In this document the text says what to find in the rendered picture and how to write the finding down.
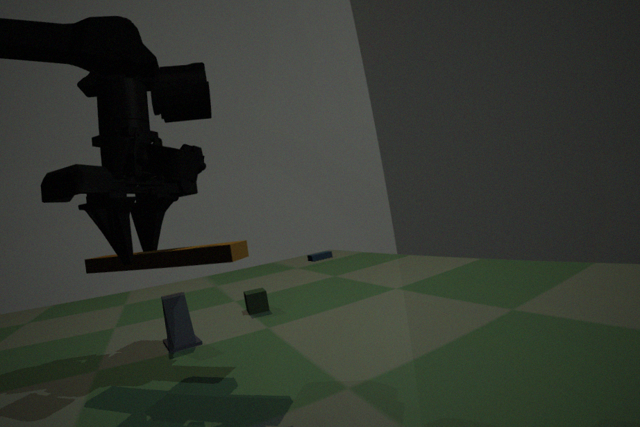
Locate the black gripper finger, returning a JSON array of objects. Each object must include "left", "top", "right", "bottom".
[
  {"left": 78, "top": 196, "right": 136, "bottom": 265},
  {"left": 130, "top": 196, "right": 179, "bottom": 252}
]

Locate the orange long bar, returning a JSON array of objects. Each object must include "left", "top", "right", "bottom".
[{"left": 85, "top": 240, "right": 249, "bottom": 274}]

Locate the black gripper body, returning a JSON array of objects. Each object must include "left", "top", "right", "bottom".
[{"left": 41, "top": 119, "right": 197, "bottom": 203}]

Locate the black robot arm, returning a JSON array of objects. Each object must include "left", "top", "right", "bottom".
[{"left": 0, "top": 16, "right": 212, "bottom": 183}]

